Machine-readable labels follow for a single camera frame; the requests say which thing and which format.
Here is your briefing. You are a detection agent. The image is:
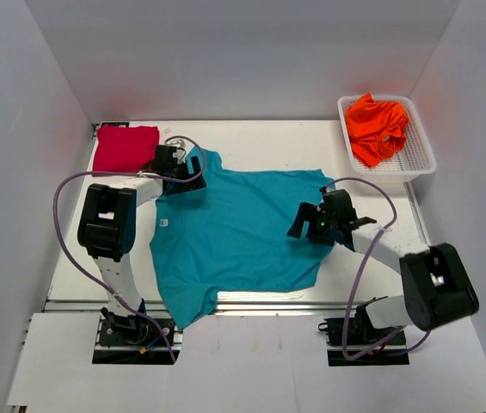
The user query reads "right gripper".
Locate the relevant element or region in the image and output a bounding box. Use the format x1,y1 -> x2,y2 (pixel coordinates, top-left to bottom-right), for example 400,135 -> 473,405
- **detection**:
288,202 -> 338,247

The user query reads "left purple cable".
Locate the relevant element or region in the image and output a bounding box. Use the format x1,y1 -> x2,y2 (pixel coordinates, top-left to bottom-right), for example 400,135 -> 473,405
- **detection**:
52,135 -> 206,363

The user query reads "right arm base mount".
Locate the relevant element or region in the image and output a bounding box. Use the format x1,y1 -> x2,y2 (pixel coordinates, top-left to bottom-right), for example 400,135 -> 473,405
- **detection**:
317,299 -> 409,367

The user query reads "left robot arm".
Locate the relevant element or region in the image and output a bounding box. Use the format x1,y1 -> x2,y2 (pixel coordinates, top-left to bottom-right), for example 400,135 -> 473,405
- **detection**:
77,145 -> 207,343

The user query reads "teal t-shirt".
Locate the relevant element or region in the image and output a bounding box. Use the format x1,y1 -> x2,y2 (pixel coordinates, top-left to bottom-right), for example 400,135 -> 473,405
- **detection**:
150,151 -> 331,329

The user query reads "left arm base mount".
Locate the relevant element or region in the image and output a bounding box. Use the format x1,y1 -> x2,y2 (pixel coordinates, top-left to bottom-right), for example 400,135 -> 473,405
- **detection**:
92,307 -> 182,366

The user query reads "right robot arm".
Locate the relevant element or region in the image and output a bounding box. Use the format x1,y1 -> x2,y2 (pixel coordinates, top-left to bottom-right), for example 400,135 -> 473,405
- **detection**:
287,189 -> 480,343

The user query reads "white plastic basket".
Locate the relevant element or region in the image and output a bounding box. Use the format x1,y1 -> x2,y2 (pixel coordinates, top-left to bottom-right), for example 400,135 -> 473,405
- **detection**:
337,94 -> 436,183

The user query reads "aluminium table edge rail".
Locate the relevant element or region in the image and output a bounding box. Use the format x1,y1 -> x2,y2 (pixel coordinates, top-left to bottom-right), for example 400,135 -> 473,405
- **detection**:
43,300 -> 346,317

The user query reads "folded red t-shirt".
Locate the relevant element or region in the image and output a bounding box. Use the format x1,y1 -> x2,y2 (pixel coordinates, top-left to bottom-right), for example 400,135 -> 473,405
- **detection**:
92,126 -> 160,173

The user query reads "orange t-shirt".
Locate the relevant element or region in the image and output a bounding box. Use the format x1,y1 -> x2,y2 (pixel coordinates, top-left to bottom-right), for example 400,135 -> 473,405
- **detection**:
345,93 -> 409,168

